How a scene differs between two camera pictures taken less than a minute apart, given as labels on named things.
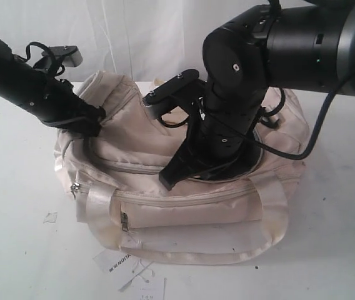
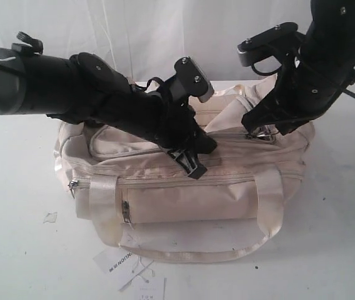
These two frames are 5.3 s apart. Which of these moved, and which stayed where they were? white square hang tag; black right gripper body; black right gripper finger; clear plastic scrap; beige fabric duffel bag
Moved: black right gripper body; black right gripper finger
Stayed: clear plastic scrap; white square hang tag; beige fabric duffel bag
